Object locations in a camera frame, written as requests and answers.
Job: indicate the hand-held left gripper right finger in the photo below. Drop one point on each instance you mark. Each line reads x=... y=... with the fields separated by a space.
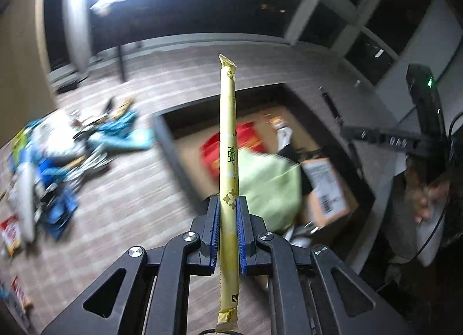
x=241 y=237

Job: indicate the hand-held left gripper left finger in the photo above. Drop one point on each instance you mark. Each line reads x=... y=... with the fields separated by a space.
x=215 y=233

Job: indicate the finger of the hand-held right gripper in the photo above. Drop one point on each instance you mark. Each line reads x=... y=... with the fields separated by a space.
x=390 y=141

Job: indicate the light green bag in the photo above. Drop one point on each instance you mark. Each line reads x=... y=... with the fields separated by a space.
x=267 y=190

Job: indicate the yellow stick packet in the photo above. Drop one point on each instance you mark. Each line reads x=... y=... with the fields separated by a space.
x=228 y=139

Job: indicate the black storage box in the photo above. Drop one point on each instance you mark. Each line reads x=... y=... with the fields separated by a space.
x=166 y=132

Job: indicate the blue phone stand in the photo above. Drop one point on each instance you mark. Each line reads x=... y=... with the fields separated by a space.
x=59 y=212

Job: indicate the person's right forearm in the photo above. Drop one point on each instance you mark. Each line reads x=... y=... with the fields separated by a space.
x=408 y=241

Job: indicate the person's right hand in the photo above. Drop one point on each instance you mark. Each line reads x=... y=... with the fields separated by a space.
x=425 y=201

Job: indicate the brown cardboard box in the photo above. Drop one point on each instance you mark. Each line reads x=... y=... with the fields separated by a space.
x=325 y=190

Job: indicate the red snack packet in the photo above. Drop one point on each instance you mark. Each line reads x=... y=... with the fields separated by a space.
x=249 y=139

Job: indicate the white sock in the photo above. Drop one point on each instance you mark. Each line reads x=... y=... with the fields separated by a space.
x=284 y=136

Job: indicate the teal cloth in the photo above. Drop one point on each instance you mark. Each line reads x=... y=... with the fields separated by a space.
x=123 y=136

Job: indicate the white plastic bag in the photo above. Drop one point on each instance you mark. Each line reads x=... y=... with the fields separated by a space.
x=58 y=139

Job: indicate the grey white tube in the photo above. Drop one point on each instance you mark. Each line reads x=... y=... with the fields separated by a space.
x=26 y=204

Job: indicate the small orange white snack packet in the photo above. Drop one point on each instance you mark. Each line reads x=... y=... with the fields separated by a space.
x=20 y=293

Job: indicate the large orange white snack packet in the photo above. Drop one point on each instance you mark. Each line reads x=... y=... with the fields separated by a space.
x=11 y=235

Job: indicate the lime green package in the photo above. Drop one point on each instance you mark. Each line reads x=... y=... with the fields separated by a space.
x=20 y=145

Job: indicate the window frame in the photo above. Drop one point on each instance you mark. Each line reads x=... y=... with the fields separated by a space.
x=307 y=13

